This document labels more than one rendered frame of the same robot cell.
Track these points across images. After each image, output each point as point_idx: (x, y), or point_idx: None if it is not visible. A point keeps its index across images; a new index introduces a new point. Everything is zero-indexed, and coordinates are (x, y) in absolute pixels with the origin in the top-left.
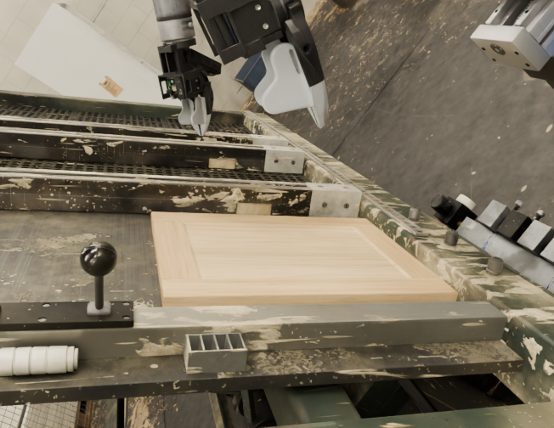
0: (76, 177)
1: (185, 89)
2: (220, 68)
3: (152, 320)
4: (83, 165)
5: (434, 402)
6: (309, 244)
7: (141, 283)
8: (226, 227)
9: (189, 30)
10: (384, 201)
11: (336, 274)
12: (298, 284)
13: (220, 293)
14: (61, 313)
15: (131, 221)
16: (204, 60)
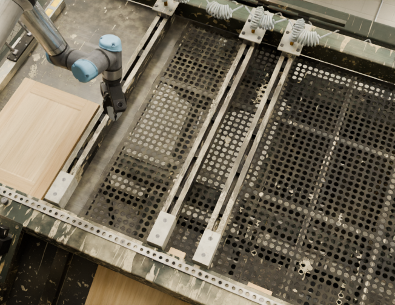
0: (122, 74)
1: (100, 88)
2: (114, 109)
3: (6, 63)
4: (205, 111)
5: None
6: (31, 146)
7: (45, 80)
8: (67, 125)
9: (101, 72)
10: (37, 215)
11: (3, 135)
12: (5, 117)
13: (16, 91)
14: (19, 46)
15: (102, 98)
16: (109, 95)
